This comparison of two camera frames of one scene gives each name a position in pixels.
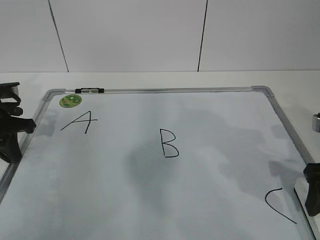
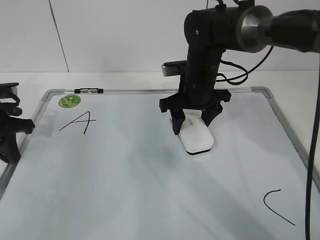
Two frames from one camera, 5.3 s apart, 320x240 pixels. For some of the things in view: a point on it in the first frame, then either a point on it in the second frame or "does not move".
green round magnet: [70, 100] does not move
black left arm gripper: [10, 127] does not move
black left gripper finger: [312, 174] to [178, 117]
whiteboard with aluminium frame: [211, 163] does not move
